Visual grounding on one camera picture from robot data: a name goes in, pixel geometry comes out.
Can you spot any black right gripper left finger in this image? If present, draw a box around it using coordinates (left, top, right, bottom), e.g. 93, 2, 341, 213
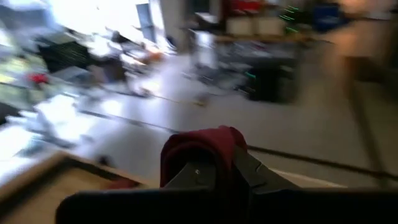
162, 161, 218, 191

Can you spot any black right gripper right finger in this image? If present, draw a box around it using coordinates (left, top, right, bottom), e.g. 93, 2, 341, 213
234, 145, 300, 193

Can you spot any dark red garment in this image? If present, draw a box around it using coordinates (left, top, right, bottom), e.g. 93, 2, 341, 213
160, 125, 251, 194

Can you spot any wooden work table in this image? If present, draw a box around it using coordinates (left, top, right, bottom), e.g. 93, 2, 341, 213
214, 33, 312, 45

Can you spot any black device with green lights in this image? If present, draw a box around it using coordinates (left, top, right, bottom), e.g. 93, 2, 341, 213
278, 4, 301, 35

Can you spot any dark red box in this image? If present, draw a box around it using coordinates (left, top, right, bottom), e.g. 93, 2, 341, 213
229, 0, 262, 12

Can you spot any blue bin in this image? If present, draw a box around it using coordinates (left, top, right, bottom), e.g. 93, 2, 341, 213
312, 2, 346, 32

